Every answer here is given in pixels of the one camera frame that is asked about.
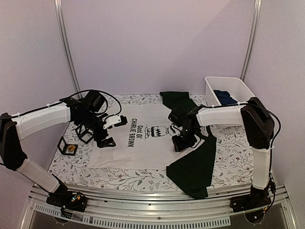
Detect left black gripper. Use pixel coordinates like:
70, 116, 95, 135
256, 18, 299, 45
77, 112, 116, 148

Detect white green raglan t-shirt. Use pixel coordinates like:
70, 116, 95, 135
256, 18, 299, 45
89, 91, 217, 200

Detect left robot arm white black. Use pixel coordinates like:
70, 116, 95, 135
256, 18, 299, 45
0, 90, 122, 207

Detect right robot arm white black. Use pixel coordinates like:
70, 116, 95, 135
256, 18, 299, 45
166, 97, 275, 208

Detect yellow round brooch brown flowers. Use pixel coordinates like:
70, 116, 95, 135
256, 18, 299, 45
67, 145, 76, 152

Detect black display box far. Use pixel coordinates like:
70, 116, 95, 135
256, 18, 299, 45
75, 125, 93, 144

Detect black display box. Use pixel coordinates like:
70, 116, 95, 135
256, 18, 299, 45
75, 125, 93, 144
57, 136, 78, 156

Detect black display box near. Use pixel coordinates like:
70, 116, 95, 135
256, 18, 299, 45
57, 136, 78, 156

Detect floral patterned table mat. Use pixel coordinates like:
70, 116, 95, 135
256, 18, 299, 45
49, 94, 253, 192

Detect dark blue cloth in bin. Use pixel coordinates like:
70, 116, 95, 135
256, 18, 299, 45
213, 90, 237, 105

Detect white plastic bin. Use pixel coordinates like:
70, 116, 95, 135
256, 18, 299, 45
204, 76, 255, 106

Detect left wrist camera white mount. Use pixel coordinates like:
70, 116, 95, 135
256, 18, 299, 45
102, 114, 128, 129

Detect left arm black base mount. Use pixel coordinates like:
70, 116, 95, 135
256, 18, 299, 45
46, 191, 88, 212

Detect aluminium front rail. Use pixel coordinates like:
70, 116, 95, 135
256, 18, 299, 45
20, 185, 297, 229

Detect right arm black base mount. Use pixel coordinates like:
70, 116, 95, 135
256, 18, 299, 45
229, 186, 271, 212

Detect left aluminium frame post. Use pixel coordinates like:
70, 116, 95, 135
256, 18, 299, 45
54, 0, 81, 92

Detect aluminium frame post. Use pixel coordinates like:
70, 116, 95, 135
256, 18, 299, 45
54, 0, 81, 92
240, 0, 262, 82

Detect right aluminium frame post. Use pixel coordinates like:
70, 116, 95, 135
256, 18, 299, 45
240, 0, 262, 82

